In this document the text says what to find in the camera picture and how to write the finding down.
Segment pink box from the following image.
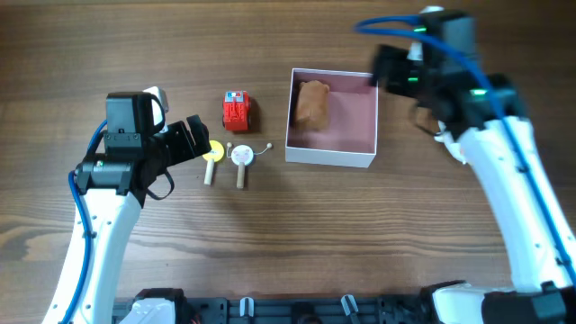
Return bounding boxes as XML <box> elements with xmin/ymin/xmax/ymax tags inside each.
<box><xmin>284</xmin><ymin>67</ymin><xmax>379</xmax><ymax>168</ymax></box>

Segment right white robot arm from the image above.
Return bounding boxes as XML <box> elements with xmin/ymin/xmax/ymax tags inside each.
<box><xmin>355</xmin><ymin>9</ymin><xmax>575</xmax><ymax>323</ymax></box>

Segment brown plush toy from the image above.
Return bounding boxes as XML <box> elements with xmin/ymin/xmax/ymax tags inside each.
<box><xmin>293</xmin><ymin>80</ymin><xmax>330</xmax><ymax>131</ymax></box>

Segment right blue cable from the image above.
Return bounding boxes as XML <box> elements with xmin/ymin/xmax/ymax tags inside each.
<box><xmin>353</xmin><ymin>14</ymin><xmax>576</xmax><ymax>280</ymax></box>

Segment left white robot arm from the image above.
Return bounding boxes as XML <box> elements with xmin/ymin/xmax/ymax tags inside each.
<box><xmin>43</xmin><ymin>86</ymin><xmax>211</xmax><ymax>323</ymax></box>

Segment red toy car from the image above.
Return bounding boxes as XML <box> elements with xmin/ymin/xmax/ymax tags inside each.
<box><xmin>222</xmin><ymin>90</ymin><xmax>251</xmax><ymax>132</ymax></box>

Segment black mounting rail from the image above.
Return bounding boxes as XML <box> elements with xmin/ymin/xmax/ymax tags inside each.
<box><xmin>110</xmin><ymin>287</ymin><xmax>433</xmax><ymax>324</ymax></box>

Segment yellow wooden rattle drum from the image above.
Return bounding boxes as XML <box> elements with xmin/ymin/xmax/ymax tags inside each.
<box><xmin>202</xmin><ymin>139</ymin><xmax>225</xmax><ymax>185</ymax></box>

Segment white duck plush toy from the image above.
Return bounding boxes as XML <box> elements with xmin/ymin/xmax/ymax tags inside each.
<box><xmin>434</xmin><ymin>121</ymin><xmax>466</xmax><ymax>165</ymax></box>

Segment left blue cable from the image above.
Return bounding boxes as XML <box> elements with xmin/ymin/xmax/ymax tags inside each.
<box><xmin>58</xmin><ymin>119</ymin><xmax>109</xmax><ymax>324</ymax></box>

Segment white wooden rattle drum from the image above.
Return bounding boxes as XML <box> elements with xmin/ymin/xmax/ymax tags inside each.
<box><xmin>226</xmin><ymin>142</ymin><xmax>273</xmax><ymax>189</ymax></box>

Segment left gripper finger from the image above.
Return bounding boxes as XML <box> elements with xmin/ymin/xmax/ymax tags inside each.
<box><xmin>193</xmin><ymin>137</ymin><xmax>212</xmax><ymax>158</ymax></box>
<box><xmin>186</xmin><ymin>114</ymin><xmax>208</xmax><ymax>140</ymax></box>

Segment blue cable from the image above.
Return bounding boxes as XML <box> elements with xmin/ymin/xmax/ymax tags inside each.
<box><xmin>58</xmin><ymin>119</ymin><xmax>109</xmax><ymax>324</ymax></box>
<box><xmin>353</xmin><ymin>14</ymin><xmax>576</xmax><ymax>280</ymax></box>

